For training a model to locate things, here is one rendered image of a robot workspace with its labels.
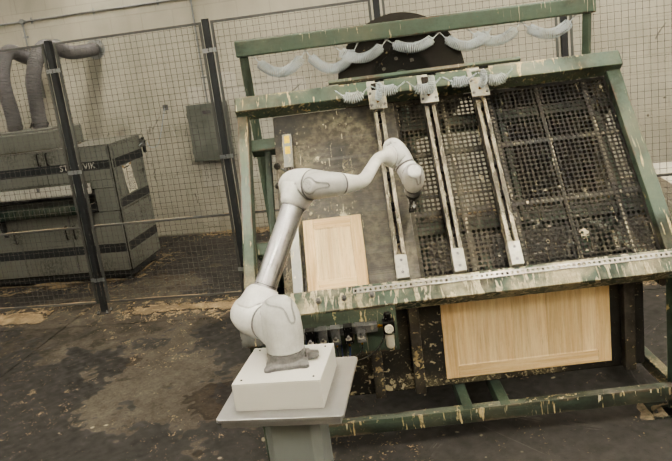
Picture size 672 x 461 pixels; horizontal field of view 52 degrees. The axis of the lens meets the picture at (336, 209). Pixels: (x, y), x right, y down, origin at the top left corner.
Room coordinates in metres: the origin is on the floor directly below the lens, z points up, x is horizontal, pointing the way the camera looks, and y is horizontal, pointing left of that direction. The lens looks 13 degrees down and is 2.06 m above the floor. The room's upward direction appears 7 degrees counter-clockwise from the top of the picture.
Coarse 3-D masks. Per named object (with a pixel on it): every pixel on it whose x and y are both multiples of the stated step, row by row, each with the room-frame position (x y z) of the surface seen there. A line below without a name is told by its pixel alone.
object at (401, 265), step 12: (372, 96) 3.90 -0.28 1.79; (384, 96) 3.90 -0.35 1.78; (372, 108) 3.85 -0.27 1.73; (384, 120) 3.84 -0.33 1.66; (384, 132) 3.79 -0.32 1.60; (384, 168) 3.65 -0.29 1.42; (384, 180) 3.60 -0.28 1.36; (396, 192) 3.55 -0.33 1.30; (396, 204) 3.51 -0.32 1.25; (396, 216) 3.47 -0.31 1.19; (396, 228) 3.46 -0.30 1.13; (396, 240) 3.39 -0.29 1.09; (396, 252) 3.34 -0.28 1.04; (396, 264) 3.30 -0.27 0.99; (408, 276) 3.25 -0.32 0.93
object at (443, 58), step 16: (384, 16) 4.35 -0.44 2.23; (400, 16) 4.35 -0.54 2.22; (416, 16) 4.34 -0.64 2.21; (448, 32) 4.34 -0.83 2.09; (352, 48) 4.35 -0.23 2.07; (368, 48) 4.35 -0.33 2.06; (384, 48) 4.35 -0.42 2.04; (400, 48) 4.35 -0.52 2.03; (432, 48) 4.34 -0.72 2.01; (448, 48) 4.34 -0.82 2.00; (352, 64) 4.35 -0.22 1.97; (368, 64) 4.35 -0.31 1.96; (384, 64) 4.34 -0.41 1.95; (400, 64) 4.34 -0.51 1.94; (416, 64) 4.34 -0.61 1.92; (432, 64) 4.34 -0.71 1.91; (448, 64) 4.34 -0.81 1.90; (368, 80) 4.35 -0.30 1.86; (416, 112) 4.34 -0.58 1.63; (448, 112) 4.34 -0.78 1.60
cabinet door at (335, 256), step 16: (304, 224) 3.55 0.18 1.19; (320, 224) 3.54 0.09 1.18; (336, 224) 3.53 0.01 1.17; (352, 224) 3.52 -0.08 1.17; (304, 240) 3.49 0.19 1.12; (320, 240) 3.48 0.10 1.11; (336, 240) 3.47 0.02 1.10; (352, 240) 3.46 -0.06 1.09; (320, 256) 3.43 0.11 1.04; (336, 256) 3.42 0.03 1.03; (352, 256) 3.41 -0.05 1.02; (320, 272) 3.37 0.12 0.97; (336, 272) 3.36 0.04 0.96; (352, 272) 3.36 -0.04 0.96; (320, 288) 3.32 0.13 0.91
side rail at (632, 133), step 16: (608, 80) 3.89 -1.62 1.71; (624, 96) 3.80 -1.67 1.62; (624, 112) 3.74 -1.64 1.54; (624, 128) 3.69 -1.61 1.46; (640, 128) 3.67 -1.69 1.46; (640, 144) 3.61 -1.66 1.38; (640, 160) 3.55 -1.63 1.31; (640, 176) 3.50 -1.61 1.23; (656, 176) 3.48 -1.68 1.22; (656, 192) 3.43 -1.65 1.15; (656, 208) 3.37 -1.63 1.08; (656, 224) 3.33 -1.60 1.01
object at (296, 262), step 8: (288, 144) 3.84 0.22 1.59; (288, 160) 3.78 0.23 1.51; (296, 232) 3.50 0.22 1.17; (296, 240) 3.47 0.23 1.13; (296, 248) 3.44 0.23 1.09; (296, 256) 3.42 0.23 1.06; (296, 264) 3.39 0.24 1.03; (296, 272) 3.36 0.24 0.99; (296, 280) 3.33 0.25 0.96; (296, 288) 3.31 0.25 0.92
